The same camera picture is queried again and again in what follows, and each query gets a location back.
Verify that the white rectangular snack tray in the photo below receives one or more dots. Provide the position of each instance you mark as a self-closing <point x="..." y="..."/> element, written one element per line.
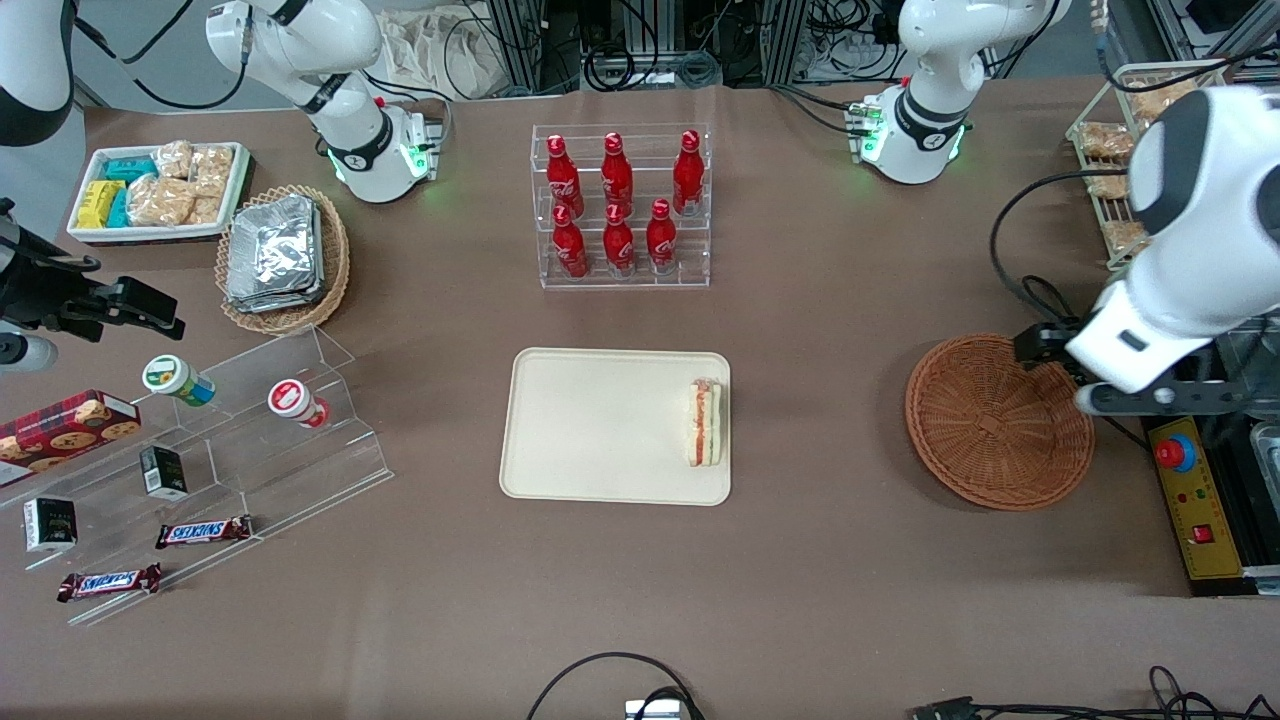
<point x="150" y="233"/>

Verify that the oval wicker basket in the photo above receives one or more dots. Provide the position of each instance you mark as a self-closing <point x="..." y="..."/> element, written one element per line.
<point x="335" y="260"/>

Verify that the small silver device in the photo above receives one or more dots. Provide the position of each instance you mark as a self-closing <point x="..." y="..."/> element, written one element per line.
<point x="652" y="710"/>

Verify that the white cloth bag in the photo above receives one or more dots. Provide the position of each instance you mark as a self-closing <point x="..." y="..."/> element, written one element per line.
<point x="440" y="50"/>

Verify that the red cookie box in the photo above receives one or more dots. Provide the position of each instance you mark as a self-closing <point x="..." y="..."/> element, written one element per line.
<point x="60" y="430"/>

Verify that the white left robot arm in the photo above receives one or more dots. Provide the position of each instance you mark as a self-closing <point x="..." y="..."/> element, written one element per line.
<point x="1200" y="200"/>

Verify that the red cola bottle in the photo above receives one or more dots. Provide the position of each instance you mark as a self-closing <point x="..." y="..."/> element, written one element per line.
<point x="617" y="178"/>
<point x="661" y="240"/>
<point x="688" y="175"/>
<point x="618" y="245"/>
<point x="570" y="248"/>
<point x="563" y="180"/>

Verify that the bagged pastry snack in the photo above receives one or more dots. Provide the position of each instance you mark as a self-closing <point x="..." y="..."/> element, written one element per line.
<point x="1155" y="100"/>
<point x="1125" y="237"/>
<point x="1108" y="186"/>
<point x="1105" y="140"/>

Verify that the red lid yogurt cup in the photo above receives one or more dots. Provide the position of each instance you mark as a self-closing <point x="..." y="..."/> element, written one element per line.
<point x="292" y="400"/>

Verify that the empty-looking round wicker basket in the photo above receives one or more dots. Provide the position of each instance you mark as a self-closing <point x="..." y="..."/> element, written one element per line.
<point x="990" y="425"/>

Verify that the beige plastic tray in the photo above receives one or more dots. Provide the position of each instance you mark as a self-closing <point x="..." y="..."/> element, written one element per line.
<point x="600" y="425"/>

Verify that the triangular sandwich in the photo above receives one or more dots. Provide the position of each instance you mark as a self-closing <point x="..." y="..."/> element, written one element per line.
<point x="703" y="425"/>

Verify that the yellow snack pack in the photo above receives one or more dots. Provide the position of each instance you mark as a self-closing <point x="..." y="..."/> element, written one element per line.
<point x="98" y="203"/>

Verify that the clear acrylic bottle rack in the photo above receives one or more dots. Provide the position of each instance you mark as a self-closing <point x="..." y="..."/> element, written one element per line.
<point x="700" y="265"/>

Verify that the teal snack pack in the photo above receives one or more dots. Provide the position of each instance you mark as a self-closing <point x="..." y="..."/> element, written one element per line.
<point x="119" y="210"/>
<point x="130" y="168"/>

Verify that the clear bag of rice snacks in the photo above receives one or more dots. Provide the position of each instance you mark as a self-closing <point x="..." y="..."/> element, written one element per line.
<point x="160" y="202"/>
<point x="212" y="172"/>
<point x="174" y="158"/>

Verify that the snickers chocolate bar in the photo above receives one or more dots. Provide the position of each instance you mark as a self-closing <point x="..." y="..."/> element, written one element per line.
<point x="203" y="532"/>
<point x="108" y="582"/>

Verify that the small black carton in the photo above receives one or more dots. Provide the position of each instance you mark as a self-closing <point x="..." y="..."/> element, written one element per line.
<point x="163" y="473"/>
<point x="50" y="525"/>

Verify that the clear acrylic stepped shelf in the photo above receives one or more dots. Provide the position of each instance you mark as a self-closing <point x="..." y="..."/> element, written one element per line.
<point x="290" y="470"/>

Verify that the green lid yogurt cup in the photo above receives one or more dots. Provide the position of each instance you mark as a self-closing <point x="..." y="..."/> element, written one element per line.
<point x="170" y="377"/>

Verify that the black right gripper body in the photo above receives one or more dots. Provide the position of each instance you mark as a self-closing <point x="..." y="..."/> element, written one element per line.
<point x="40" y="290"/>

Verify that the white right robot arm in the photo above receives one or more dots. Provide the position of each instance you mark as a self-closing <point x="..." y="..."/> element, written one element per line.
<point x="330" y="40"/>

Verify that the stack of silver foil packs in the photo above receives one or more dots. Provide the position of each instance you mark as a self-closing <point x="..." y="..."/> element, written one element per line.
<point x="272" y="255"/>

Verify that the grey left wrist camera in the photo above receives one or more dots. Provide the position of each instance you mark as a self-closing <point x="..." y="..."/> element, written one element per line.
<point x="1165" y="398"/>

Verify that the yellow emergency stop box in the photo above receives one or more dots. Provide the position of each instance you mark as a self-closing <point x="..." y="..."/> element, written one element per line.
<point x="1205" y="545"/>

